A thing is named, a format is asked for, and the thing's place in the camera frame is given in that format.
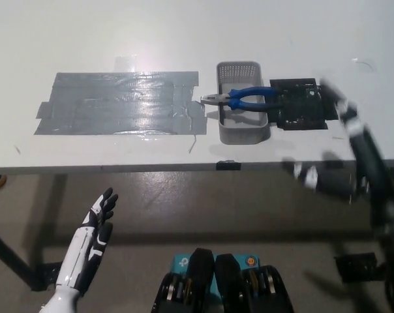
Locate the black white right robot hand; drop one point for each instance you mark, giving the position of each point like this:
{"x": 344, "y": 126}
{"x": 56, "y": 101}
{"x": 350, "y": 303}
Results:
{"x": 368, "y": 169}

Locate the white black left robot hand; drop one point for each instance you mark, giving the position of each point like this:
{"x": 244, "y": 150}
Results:
{"x": 81, "y": 247}

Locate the grey perforated plastic container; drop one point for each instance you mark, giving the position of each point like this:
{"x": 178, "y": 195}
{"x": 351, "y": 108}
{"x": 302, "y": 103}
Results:
{"x": 242, "y": 133}

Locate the black diagonal table leg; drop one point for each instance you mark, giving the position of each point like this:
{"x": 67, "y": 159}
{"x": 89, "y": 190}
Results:
{"x": 8, "y": 252}

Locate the grey duct tape patch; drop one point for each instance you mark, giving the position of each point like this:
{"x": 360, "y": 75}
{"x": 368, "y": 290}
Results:
{"x": 102, "y": 104}

